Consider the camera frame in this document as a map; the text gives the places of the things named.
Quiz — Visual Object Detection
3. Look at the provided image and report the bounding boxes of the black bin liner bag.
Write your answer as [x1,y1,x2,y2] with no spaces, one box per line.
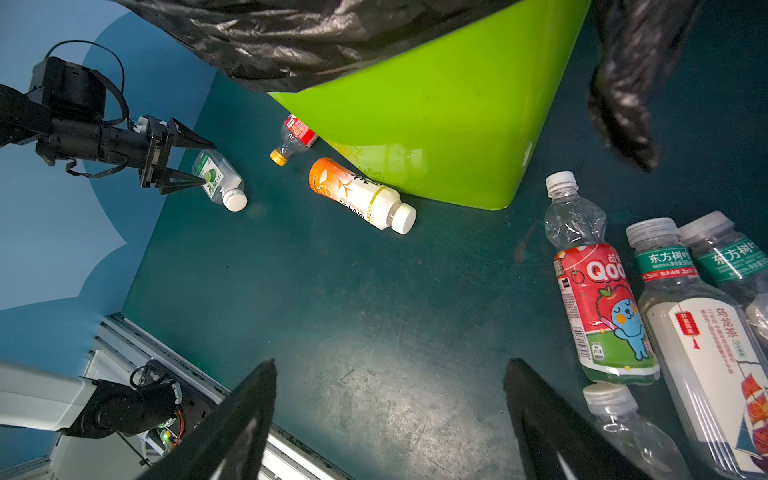
[127,1,701,172]

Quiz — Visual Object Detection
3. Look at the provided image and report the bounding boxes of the clear bottle colourful label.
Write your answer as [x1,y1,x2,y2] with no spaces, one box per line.
[679,211,767,347]

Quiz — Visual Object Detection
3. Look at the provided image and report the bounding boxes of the clear bottle green neck band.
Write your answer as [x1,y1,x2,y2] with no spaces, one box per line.
[582,383,692,479]

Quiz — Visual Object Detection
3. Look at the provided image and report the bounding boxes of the white bottle pink label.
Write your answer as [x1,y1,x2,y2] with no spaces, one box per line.
[626,217,767,479]

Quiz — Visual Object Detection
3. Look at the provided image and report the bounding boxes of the clear lime juice bottle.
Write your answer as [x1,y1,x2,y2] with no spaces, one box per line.
[192,150,248,212]

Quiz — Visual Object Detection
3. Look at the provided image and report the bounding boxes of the green plastic bin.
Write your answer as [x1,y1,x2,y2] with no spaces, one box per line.
[276,0,590,210]

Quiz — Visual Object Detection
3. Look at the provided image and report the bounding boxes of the clear bottle red label yellow cap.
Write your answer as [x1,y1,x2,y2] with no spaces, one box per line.
[270,114,318,166]

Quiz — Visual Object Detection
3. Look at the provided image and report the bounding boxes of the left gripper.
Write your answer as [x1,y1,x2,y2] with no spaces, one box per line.
[134,115,217,195]

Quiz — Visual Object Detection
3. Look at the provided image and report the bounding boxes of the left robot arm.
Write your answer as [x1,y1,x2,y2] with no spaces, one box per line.
[1,42,216,195]

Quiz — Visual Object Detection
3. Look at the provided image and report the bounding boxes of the orange juice bottle back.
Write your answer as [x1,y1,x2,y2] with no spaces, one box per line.
[308,158,417,235]

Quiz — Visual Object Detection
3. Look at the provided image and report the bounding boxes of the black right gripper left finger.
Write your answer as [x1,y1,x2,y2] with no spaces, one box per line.
[141,359,277,479]

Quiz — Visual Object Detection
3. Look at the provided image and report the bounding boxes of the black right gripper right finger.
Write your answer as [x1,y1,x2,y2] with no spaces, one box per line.
[503,358,648,479]

